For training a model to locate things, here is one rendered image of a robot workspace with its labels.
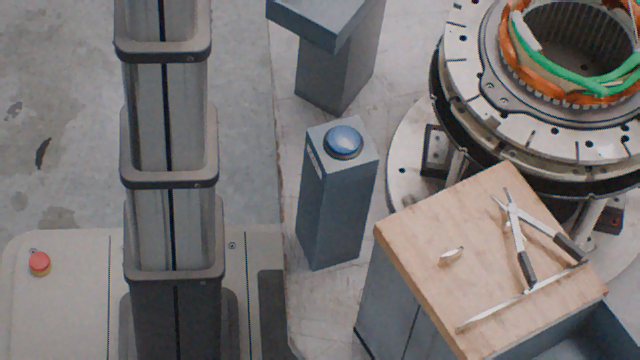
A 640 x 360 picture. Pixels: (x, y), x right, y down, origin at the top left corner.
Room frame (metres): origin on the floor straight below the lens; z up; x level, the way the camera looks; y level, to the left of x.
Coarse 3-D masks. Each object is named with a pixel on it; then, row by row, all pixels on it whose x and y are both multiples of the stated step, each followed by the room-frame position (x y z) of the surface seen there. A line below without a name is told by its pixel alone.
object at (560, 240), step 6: (558, 234) 0.72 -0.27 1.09; (558, 240) 0.72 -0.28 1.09; (564, 240) 0.72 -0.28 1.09; (570, 240) 0.72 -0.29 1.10; (558, 246) 0.72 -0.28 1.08; (564, 246) 0.71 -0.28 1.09; (570, 246) 0.71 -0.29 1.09; (576, 246) 0.71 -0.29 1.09; (570, 252) 0.71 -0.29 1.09; (576, 252) 0.70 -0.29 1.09; (582, 252) 0.71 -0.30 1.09; (576, 258) 0.70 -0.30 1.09; (582, 258) 0.70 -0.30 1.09
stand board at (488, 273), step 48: (480, 192) 0.78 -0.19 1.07; (528, 192) 0.79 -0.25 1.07; (384, 240) 0.70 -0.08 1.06; (432, 240) 0.71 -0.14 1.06; (480, 240) 0.72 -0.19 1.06; (528, 240) 0.73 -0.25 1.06; (432, 288) 0.65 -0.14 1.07; (480, 288) 0.66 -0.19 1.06; (528, 288) 0.67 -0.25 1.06; (576, 288) 0.68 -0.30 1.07; (480, 336) 0.60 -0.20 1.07
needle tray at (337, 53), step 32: (288, 0) 1.07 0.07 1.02; (320, 0) 1.08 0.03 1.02; (352, 0) 1.08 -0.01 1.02; (384, 0) 1.14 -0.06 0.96; (320, 32) 1.00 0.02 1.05; (352, 32) 1.03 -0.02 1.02; (320, 64) 1.08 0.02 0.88; (352, 64) 1.08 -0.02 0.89; (320, 96) 1.08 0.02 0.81; (352, 96) 1.10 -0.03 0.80
